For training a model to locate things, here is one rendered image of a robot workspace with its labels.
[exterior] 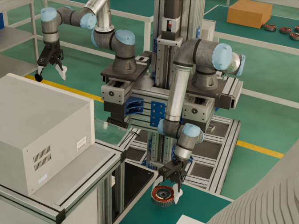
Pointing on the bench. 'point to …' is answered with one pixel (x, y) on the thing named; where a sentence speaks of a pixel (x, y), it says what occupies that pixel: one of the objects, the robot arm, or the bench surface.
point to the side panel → (89, 209)
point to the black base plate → (131, 186)
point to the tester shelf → (69, 183)
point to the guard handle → (117, 122)
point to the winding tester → (40, 131)
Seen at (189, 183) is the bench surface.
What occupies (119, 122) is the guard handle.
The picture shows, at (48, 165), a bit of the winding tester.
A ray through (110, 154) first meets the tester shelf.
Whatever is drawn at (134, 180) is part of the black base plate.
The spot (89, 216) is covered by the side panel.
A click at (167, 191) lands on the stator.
